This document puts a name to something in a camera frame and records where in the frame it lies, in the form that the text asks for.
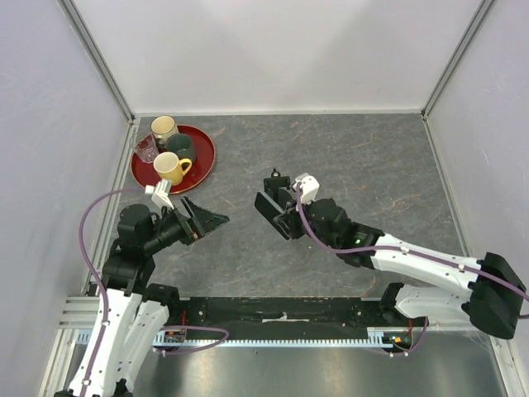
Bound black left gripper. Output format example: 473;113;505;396
144;194;229;253

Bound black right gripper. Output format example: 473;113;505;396
274;195;338;251

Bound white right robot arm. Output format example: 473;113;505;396
266;182;528;340

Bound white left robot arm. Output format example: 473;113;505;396
58;198;229;396

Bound yellow mug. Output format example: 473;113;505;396
153;151;193;186

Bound red round tray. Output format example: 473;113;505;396
131;125;216;194

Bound dark green mug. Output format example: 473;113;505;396
164;133;196;162

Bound clear drinking glass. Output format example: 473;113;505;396
129;133;160;164

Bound cream mug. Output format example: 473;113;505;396
150;115;179;142

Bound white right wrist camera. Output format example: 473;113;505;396
292;173;320;204

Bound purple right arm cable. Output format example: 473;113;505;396
293;184;529;359

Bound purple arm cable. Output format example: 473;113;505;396
293;184;529;359
78;186;231;397

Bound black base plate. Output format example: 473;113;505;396
136;295;431;336

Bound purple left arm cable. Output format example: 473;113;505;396
78;186;231;397

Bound slotted cable duct rail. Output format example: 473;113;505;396
153;324;413;350

